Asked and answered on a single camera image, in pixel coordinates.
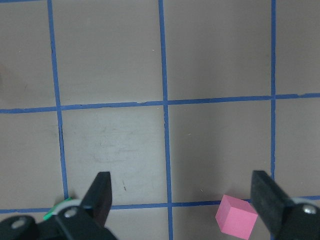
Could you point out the green cube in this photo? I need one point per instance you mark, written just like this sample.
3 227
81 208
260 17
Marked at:
56 207

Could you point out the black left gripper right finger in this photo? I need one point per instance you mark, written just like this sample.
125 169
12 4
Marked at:
286 218

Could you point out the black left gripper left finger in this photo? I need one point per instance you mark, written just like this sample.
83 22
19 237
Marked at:
85 219

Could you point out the pink cube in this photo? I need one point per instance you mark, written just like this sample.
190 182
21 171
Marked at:
236 217

